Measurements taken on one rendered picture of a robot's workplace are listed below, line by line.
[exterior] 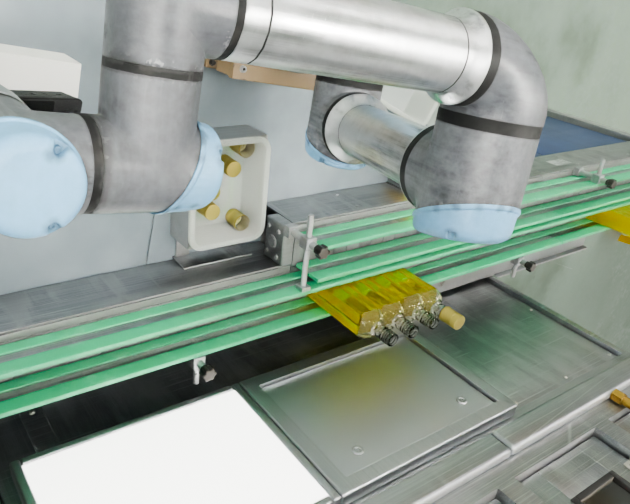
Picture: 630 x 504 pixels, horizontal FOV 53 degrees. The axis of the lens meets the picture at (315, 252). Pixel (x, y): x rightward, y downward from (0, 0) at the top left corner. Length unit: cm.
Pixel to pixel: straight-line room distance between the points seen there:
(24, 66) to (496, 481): 101
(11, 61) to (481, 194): 52
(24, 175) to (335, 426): 92
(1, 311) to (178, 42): 83
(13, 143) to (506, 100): 47
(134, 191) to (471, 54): 35
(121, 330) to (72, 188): 75
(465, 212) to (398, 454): 61
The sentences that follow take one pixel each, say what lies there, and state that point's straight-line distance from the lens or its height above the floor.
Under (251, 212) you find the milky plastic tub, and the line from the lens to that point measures 136.
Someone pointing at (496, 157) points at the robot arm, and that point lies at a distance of 70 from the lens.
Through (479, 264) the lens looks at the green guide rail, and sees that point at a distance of 175.
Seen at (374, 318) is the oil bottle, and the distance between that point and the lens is 130.
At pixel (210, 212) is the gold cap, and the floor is 81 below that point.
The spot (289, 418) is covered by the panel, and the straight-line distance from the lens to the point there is 125.
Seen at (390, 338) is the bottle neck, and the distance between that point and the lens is 128.
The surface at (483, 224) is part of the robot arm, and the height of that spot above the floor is 147.
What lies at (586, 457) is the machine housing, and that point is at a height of 146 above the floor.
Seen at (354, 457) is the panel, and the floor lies 126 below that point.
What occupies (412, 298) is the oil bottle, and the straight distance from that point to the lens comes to 138.
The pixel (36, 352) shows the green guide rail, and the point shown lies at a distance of 115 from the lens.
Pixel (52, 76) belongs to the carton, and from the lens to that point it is 79.
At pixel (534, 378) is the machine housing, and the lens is 159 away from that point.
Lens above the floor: 185
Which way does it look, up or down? 44 degrees down
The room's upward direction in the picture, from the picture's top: 125 degrees clockwise
